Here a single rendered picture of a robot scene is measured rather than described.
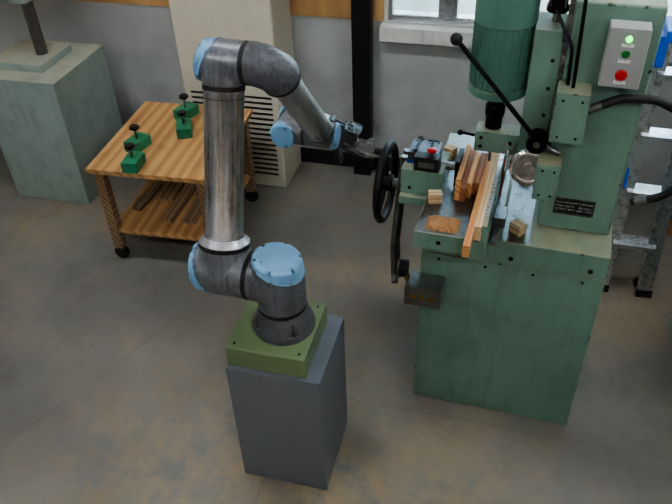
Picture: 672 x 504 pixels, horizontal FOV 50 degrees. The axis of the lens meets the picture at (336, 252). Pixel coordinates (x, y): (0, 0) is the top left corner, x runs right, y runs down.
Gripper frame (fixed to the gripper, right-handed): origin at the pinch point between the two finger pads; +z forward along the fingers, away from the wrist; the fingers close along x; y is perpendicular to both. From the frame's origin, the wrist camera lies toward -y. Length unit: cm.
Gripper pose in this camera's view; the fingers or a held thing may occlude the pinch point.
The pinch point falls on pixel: (375, 156)
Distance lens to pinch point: 257.6
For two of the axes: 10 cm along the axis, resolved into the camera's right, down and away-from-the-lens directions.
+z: 9.0, 4.3, -0.2
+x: 3.0, -5.9, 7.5
